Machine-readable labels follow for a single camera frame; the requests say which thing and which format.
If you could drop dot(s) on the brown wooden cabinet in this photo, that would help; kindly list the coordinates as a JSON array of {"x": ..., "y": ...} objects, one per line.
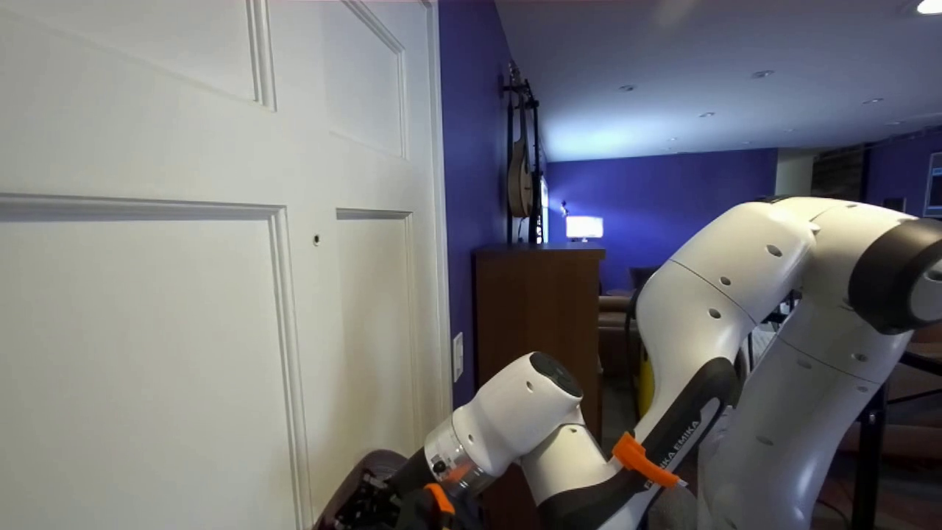
[{"x": 540, "y": 300}]

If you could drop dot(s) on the white wall switch plate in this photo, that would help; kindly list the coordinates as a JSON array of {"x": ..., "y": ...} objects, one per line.
[{"x": 459, "y": 356}]

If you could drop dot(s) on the black wall rack with instrument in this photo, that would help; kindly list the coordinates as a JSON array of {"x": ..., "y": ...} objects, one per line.
[{"x": 522, "y": 159}]

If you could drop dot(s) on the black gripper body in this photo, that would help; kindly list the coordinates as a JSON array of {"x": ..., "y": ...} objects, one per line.
[{"x": 426, "y": 505}]

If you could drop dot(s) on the white panelled door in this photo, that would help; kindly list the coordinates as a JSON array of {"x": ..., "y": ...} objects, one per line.
[{"x": 222, "y": 256}]

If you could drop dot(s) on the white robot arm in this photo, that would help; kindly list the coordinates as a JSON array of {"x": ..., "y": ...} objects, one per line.
[{"x": 768, "y": 336}]

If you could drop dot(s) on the lit table lamp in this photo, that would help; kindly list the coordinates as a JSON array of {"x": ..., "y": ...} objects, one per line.
[{"x": 585, "y": 228}]

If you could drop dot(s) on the yellow pole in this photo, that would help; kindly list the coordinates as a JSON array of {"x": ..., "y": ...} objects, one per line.
[{"x": 647, "y": 386}]

